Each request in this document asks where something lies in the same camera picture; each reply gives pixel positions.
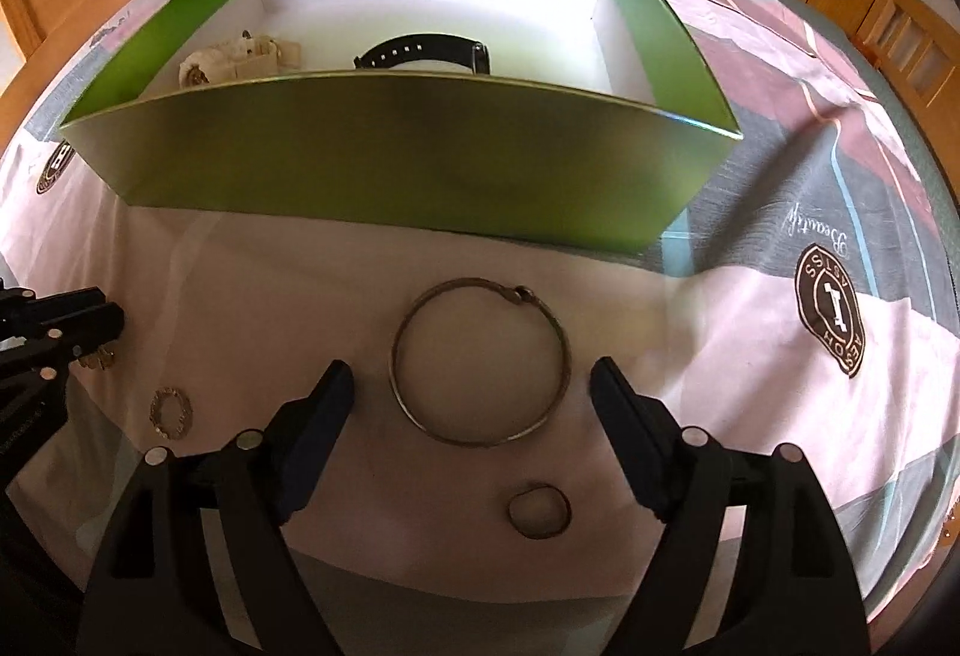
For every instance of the plaid bed sheet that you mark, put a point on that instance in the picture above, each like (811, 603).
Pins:
(804, 295)

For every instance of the green open cardboard box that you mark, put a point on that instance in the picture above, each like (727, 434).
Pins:
(598, 123)

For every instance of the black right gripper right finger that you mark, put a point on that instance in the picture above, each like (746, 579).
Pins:
(688, 485)

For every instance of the black wristband watch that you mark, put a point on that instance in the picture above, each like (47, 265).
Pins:
(456, 50)

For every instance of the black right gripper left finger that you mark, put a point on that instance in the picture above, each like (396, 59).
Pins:
(256, 482)

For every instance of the thin metal bangle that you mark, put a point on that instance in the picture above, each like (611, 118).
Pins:
(515, 294)

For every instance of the gold flower brooch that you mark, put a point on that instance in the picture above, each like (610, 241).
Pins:
(101, 359)

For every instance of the cream white wristwatch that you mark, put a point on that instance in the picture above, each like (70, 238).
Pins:
(250, 57)

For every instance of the wooden footboard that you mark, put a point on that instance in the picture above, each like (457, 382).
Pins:
(917, 51)

